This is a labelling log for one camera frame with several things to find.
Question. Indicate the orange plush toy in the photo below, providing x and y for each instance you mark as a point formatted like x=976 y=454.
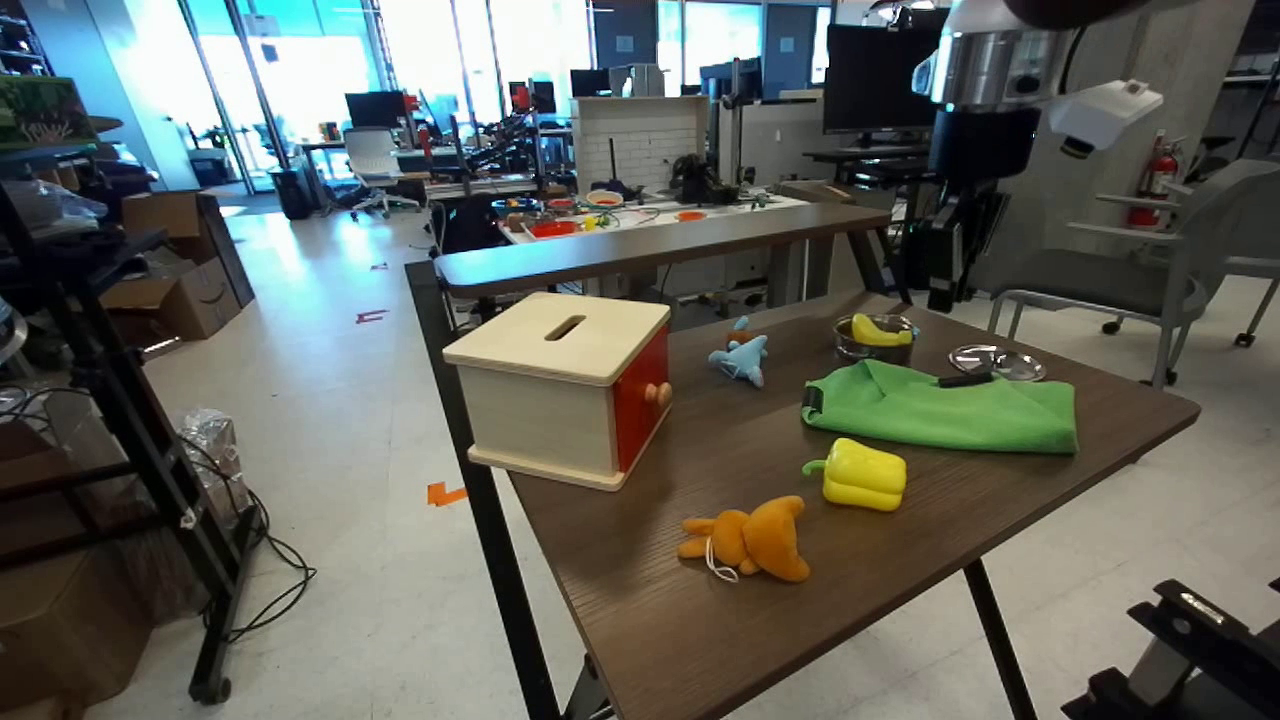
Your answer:
x=763 y=541

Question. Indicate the wooden box with red drawer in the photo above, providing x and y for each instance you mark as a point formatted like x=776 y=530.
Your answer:
x=546 y=403

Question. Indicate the white office chair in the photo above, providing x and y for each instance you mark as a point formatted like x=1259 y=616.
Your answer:
x=376 y=166

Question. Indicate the yellow toy bell pepper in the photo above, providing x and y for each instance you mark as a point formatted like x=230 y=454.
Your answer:
x=866 y=478

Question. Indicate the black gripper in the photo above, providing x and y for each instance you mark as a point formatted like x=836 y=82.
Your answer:
x=984 y=144

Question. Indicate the white work table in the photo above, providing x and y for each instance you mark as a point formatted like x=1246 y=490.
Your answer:
x=641 y=215

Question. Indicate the green printed box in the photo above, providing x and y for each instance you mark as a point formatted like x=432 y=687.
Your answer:
x=40 y=108

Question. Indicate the brown cardboard box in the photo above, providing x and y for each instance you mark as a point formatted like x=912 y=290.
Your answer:
x=186 y=287

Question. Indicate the blue plush toy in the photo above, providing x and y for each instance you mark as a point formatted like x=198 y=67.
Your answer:
x=742 y=360

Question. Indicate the red fire extinguisher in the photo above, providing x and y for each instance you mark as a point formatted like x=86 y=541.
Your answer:
x=1153 y=183

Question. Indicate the small orange bowl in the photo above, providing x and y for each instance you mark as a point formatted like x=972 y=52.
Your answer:
x=688 y=215

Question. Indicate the black metal storage rack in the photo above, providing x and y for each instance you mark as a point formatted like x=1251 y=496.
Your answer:
x=120 y=443

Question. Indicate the flat metal lid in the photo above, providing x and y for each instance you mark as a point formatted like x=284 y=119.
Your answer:
x=1001 y=360

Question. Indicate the white brick pattern panel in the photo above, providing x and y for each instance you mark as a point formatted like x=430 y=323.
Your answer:
x=641 y=141

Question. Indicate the brown wooden table black frame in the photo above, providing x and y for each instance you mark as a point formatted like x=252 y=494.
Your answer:
x=747 y=624

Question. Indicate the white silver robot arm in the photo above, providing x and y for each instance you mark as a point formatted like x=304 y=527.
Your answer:
x=1001 y=63

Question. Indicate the green cloth towel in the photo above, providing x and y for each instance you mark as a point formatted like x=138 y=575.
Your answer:
x=946 y=411

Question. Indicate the yellow toy banana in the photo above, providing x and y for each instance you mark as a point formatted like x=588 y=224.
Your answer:
x=880 y=332

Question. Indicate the grey plastic chair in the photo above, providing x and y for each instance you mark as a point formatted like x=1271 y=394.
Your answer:
x=1202 y=247

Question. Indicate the black machine on white table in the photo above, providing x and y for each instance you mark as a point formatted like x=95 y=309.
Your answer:
x=698 y=178

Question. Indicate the black computer monitor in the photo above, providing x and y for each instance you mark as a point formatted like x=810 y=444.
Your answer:
x=873 y=76

